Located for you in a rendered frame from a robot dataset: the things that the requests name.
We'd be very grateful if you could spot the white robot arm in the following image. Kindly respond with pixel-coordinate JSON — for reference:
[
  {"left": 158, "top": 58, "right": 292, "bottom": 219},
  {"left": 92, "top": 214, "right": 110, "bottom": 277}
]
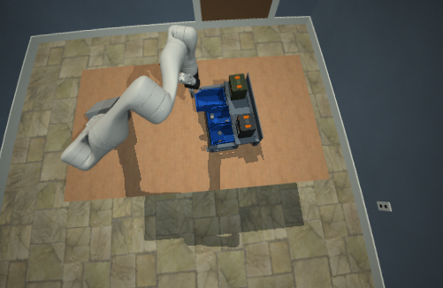
[{"left": 61, "top": 25, "right": 198, "bottom": 171}]

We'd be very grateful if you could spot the grey metal shelf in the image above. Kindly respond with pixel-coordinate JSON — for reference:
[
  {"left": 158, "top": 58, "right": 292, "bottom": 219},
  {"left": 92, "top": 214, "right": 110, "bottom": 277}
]
[{"left": 198, "top": 74, "right": 264, "bottom": 153}]

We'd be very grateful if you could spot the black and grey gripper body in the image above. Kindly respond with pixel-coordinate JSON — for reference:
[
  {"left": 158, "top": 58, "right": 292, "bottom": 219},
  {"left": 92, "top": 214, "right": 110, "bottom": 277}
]
[{"left": 179, "top": 63, "right": 200, "bottom": 89}]

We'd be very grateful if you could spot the blue bin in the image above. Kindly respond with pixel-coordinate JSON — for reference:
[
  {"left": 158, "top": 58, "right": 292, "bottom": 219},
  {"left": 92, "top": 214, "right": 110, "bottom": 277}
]
[
  {"left": 210, "top": 124, "right": 234, "bottom": 145},
  {"left": 207, "top": 105, "right": 232, "bottom": 128},
  {"left": 195, "top": 88, "right": 226, "bottom": 111}
]

